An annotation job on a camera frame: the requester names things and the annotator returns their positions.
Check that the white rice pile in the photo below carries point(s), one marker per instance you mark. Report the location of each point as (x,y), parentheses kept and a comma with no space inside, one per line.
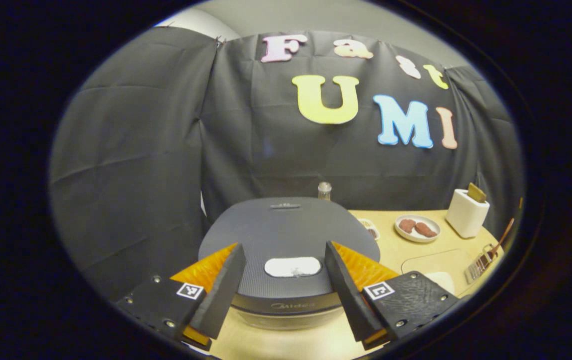
(443,281)

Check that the white oval plate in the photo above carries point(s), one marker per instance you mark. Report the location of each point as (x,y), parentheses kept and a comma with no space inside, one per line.
(418,239)

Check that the small clear glass bottle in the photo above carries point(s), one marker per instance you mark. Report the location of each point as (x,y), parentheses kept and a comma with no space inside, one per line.
(324,191)

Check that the brown wooden spoon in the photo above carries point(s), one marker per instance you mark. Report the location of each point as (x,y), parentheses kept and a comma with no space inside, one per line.
(504,234)

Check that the black backdrop cloth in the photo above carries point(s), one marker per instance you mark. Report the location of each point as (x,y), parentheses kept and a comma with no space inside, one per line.
(141,150)

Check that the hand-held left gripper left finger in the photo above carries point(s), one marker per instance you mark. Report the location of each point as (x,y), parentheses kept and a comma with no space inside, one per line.
(221,295)

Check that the dark grey rice cooker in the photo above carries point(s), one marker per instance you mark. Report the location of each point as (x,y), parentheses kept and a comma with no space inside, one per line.
(286,230)

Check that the red meat piece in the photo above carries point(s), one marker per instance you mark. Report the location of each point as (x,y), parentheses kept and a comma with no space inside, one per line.
(425,230)
(407,226)

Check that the white sectioned bean dish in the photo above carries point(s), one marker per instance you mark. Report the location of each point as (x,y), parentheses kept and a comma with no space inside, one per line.
(370,231)

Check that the white toaster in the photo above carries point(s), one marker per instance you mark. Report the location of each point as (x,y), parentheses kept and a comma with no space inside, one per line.
(465,215)

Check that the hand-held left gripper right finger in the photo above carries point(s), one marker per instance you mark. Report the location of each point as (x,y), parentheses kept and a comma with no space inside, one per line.
(348,295)

